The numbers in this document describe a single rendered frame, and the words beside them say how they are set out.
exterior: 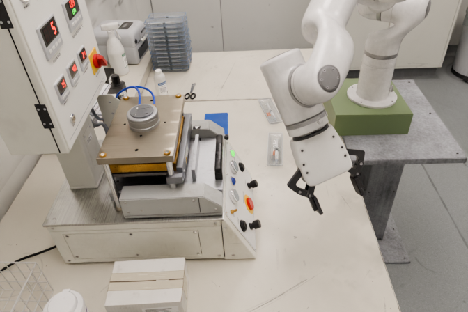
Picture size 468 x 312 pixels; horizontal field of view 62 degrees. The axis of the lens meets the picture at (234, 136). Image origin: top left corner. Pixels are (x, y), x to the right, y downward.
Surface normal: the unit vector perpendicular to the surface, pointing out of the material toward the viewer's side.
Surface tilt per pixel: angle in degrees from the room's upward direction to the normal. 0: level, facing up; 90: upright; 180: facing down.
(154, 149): 0
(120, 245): 90
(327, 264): 0
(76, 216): 0
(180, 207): 90
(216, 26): 90
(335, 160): 62
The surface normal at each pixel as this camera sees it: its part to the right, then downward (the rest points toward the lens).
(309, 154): -0.04, 0.16
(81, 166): 0.00, 0.61
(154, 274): -0.05, -0.78
